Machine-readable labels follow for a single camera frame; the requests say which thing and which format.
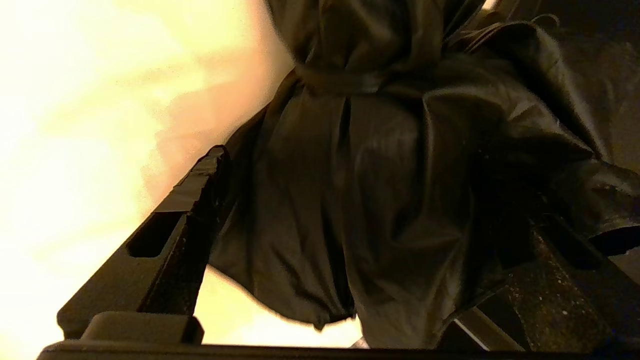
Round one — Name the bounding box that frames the black umbrella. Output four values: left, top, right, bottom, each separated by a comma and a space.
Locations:
207, 0, 640, 351

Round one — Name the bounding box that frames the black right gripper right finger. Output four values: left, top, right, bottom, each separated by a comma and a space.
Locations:
504, 219, 640, 352

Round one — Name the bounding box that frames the white TV cabinet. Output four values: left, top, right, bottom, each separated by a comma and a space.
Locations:
0, 0, 363, 347

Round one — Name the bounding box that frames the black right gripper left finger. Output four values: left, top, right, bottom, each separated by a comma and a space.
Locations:
56, 145, 233, 346

